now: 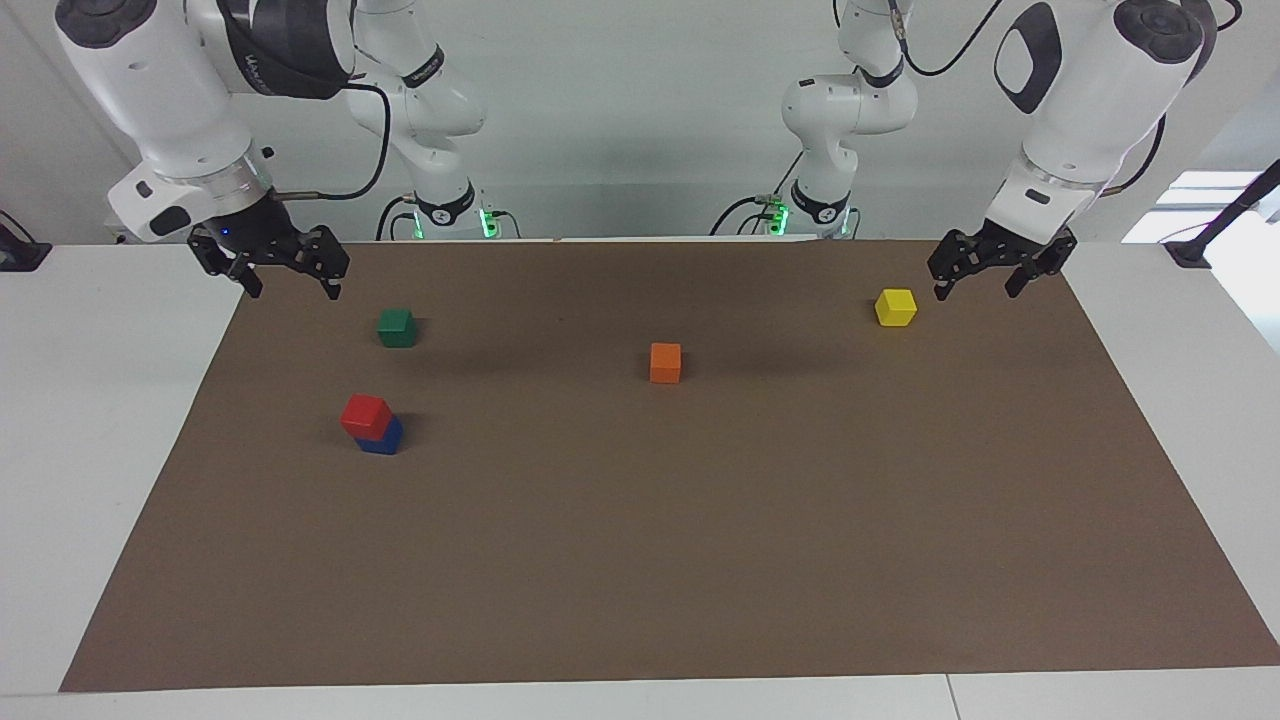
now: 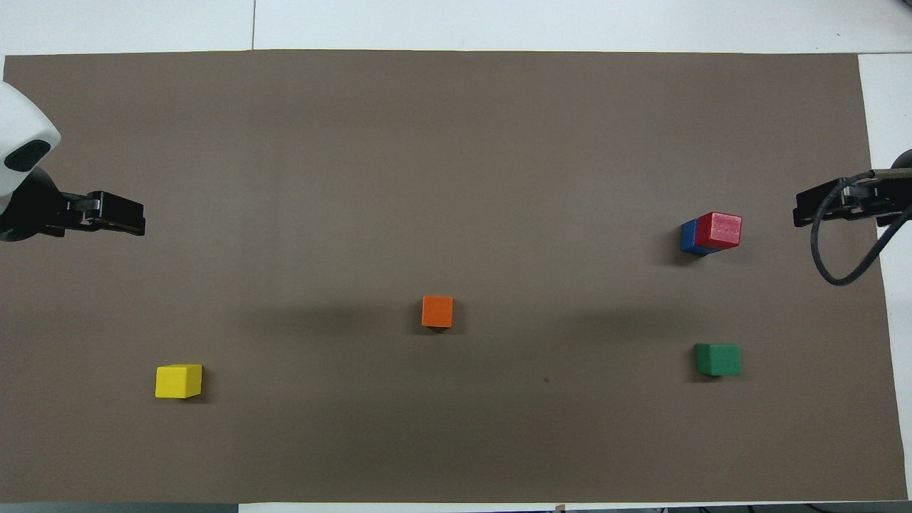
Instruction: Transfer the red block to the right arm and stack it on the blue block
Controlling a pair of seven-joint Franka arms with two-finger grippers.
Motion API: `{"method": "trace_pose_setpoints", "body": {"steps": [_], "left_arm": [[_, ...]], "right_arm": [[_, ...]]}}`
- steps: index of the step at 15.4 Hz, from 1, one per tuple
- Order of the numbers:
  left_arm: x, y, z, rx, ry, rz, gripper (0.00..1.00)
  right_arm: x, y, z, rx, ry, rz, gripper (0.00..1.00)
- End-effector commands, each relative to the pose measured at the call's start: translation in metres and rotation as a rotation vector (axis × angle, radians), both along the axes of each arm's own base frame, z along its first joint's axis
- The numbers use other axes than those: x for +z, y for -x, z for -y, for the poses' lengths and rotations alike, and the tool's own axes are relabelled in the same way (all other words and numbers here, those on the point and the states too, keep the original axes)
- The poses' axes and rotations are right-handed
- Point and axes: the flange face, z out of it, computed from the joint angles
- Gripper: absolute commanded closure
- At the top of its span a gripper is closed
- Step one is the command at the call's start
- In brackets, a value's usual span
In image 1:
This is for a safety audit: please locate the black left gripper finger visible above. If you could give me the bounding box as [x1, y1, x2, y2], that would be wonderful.
[928, 232, 986, 301]
[1005, 235, 1078, 299]

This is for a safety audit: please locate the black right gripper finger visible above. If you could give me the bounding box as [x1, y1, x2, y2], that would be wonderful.
[188, 228, 263, 301]
[295, 226, 351, 301]

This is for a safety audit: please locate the red wooden block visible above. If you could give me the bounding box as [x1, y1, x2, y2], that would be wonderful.
[340, 394, 393, 442]

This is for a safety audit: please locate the blue wooden block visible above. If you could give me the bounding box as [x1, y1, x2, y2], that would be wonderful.
[357, 415, 405, 457]

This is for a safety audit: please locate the brown table mat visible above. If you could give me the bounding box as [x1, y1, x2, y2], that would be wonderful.
[58, 238, 1280, 693]

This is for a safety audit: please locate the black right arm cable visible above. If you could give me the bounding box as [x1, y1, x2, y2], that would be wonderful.
[270, 80, 391, 201]

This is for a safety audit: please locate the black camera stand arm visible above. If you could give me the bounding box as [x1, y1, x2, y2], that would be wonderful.
[1165, 158, 1280, 269]

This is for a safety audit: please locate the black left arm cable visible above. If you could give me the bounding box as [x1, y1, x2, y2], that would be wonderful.
[885, 0, 1241, 198]

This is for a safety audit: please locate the black clamp mount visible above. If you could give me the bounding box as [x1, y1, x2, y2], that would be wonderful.
[0, 210, 53, 273]

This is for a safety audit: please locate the black arm base cable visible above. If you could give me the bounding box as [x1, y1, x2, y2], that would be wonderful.
[710, 150, 806, 238]

